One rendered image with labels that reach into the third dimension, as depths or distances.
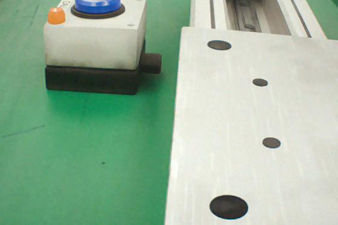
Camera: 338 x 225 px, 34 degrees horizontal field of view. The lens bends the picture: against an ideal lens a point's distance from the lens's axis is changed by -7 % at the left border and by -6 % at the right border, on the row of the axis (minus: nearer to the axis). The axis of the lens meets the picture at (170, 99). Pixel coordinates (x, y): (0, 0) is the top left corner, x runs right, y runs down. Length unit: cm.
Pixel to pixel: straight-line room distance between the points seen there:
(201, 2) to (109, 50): 8
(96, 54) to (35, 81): 7
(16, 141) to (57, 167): 5
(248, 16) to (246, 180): 35
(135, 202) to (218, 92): 16
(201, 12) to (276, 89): 20
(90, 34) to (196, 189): 31
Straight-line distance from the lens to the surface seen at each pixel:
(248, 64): 24
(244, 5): 54
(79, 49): 47
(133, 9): 50
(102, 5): 47
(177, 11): 68
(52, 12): 47
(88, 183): 38
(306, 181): 17
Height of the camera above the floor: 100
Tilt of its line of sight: 28 degrees down
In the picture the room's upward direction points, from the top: 3 degrees clockwise
